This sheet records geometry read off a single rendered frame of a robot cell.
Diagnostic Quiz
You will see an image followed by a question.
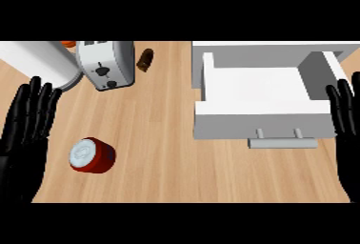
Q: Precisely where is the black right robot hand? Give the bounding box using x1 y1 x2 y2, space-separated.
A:
324 71 360 204

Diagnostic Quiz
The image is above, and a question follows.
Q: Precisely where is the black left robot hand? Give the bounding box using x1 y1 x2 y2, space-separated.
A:
0 75 65 204

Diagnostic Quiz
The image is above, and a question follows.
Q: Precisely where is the red can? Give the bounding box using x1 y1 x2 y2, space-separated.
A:
68 136 118 174

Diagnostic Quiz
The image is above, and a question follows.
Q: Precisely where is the white drawer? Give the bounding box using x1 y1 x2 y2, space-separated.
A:
193 51 348 150

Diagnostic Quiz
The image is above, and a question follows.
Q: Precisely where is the grey drawer cabinet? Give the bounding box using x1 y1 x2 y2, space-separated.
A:
190 41 360 90

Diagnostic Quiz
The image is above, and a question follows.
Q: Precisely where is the silver toaster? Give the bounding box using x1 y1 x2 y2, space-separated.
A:
75 41 137 92

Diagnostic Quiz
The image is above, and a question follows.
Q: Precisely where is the brown bottle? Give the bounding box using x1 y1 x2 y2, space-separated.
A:
134 48 156 73

